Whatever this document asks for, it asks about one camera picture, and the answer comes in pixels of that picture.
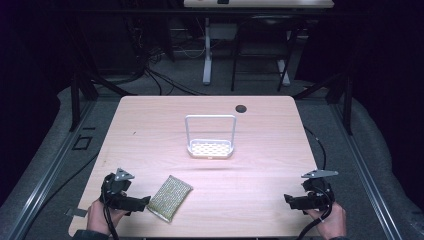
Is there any grey tape strip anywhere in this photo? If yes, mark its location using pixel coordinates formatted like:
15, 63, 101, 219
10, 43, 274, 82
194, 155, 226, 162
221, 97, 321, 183
65, 207, 89, 218

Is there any black metal chair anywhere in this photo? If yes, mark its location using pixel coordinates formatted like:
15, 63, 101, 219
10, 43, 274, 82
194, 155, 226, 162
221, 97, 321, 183
229, 14, 302, 93

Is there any bundle of black floor cables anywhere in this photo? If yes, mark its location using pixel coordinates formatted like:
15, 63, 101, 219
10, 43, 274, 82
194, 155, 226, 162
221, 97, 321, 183
124, 18, 209, 98

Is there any thin black cable beside table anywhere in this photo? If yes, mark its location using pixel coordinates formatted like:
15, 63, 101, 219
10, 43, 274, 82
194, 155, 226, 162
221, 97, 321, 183
302, 125, 328, 171

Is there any person's right hand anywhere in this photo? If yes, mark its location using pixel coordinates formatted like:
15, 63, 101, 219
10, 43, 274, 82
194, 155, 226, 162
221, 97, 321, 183
304, 201, 348, 240

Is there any left hand-held gripper black cable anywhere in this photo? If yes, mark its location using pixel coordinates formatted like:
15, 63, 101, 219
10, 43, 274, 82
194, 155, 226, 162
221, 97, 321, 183
100, 181, 120, 240

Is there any white desk leg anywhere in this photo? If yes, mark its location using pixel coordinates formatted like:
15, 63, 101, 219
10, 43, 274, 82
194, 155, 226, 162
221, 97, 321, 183
202, 16, 214, 86
276, 59, 292, 87

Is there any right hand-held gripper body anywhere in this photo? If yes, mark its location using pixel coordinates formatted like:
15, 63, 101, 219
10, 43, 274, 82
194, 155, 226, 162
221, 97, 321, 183
299, 169, 340, 213

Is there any black tape square on floor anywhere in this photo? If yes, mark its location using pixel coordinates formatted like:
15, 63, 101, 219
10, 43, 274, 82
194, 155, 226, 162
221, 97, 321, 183
71, 135, 94, 151

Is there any person's left hand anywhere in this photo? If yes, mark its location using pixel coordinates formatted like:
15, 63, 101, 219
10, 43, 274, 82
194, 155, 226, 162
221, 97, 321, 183
86, 198, 130, 236

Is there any black metal stand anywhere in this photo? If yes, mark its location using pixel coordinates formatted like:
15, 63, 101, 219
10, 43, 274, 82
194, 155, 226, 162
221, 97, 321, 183
67, 70, 101, 133
292, 70, 355, 136

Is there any glittery yellow-green scrubbing sponge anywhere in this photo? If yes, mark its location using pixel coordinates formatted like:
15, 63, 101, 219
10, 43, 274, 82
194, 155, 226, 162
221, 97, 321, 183
146, 174, 195, 223

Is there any aluminium floor rail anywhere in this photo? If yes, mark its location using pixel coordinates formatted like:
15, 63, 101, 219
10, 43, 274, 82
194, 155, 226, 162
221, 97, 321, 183
0, 99, 98, 240
329, 101, 406, 240

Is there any white metal sponge holder rack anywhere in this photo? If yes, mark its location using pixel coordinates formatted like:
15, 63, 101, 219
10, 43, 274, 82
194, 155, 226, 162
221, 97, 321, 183
184, 114, 238, 160

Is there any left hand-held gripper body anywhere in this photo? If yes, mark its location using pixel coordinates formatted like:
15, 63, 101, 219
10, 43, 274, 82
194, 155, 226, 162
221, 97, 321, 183
99, 167, 136, 215

